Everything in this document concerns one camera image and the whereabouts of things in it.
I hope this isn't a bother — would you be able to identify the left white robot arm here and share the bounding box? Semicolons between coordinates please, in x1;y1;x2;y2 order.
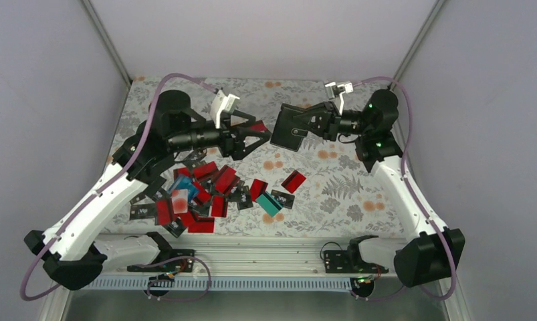
24;90;271;290

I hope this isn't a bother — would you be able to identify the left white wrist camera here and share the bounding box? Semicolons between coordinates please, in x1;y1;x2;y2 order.
209;89;240;129

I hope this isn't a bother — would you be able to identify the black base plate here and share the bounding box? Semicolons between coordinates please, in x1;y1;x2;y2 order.
126;249;195;273
321;250;389;274

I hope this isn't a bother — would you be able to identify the red card middle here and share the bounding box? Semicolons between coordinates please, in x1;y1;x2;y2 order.
249;179;267;202

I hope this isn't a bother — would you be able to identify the black card holder wallet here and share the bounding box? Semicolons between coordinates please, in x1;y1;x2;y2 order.
270;104;326;152

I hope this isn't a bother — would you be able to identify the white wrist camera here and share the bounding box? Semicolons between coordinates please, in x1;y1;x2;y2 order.
209;89;240;129
324;82;354;115

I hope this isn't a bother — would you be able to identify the red card front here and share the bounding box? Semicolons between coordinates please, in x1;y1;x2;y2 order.
187;221;215;233

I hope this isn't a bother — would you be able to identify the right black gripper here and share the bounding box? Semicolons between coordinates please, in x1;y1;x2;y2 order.
291;101;370;142

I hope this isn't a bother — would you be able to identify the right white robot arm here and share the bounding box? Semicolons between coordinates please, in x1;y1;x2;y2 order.
284;89;465;293

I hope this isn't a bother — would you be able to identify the aluminium rail frame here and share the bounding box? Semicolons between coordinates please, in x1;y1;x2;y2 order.
37;223;473;321

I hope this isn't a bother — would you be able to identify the blue card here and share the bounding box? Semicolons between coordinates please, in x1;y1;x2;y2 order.
167;175;199;201

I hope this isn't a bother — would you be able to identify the red black-stripe card top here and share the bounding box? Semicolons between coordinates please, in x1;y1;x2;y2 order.
247;120;267;132

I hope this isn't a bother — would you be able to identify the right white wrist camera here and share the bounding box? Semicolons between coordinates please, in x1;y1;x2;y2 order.
324;82;354;115

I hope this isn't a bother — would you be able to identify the black card front left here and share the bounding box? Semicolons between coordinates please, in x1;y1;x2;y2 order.
163;220;187;238

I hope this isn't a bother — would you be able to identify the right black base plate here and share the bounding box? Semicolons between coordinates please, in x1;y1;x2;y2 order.
321;250;389;274

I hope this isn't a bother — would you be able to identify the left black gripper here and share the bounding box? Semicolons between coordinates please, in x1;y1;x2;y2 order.
169;109;269;161

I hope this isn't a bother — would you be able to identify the blue grey cable duct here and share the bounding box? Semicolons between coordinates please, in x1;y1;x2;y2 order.
85;276;352;292

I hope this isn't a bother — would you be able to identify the floral patterned table mat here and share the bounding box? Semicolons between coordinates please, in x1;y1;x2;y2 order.
102;76;404;239

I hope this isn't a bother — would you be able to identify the black VIP card right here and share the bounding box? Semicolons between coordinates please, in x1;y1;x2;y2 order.
271;189;295;209

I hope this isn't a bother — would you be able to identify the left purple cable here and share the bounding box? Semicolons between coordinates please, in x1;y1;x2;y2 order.
19;73;220;304

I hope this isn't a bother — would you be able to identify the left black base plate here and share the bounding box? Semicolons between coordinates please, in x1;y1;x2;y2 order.
126;249;195;273

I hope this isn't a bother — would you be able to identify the red striped card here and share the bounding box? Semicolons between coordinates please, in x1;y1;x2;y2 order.
281;170;306;194

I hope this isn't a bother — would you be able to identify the teal card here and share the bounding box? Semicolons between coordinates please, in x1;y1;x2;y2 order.
256;192;283;217

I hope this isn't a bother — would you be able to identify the black card left lower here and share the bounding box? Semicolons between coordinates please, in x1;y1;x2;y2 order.
129;203;158;221

